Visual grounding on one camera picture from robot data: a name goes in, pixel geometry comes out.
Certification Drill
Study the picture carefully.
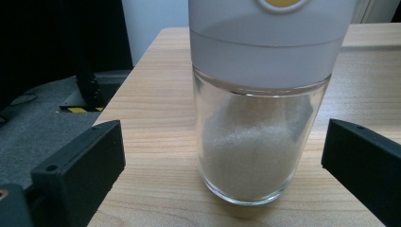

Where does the black metal stand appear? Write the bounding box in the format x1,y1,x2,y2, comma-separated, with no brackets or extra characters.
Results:
58,67,133,114

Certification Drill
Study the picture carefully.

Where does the glass salt shaker white lid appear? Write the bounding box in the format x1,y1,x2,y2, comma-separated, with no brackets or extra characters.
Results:
187,0,358,206

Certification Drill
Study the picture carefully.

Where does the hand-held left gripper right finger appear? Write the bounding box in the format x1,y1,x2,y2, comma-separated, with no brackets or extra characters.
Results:
321,118,401,227

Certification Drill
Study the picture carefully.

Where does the black curtain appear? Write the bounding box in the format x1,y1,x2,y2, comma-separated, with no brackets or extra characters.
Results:
0,0,134,112

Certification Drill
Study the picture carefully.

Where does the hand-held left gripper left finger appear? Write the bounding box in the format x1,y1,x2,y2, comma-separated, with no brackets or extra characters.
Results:
30,119,127,227

